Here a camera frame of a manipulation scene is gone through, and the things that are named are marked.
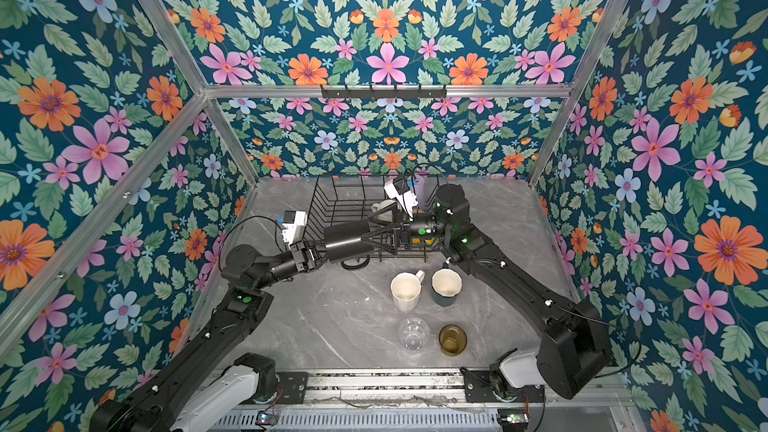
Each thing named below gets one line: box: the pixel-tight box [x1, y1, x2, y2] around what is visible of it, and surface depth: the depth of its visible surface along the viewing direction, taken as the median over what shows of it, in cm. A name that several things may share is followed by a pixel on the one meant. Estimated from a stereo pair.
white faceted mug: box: [390, 269, 425, 312], surface depth 84 cm
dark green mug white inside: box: [431, 262, 463, 307], surface depth 84 cm
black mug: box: [324, 219, 374, 262], surface depth 61 cm
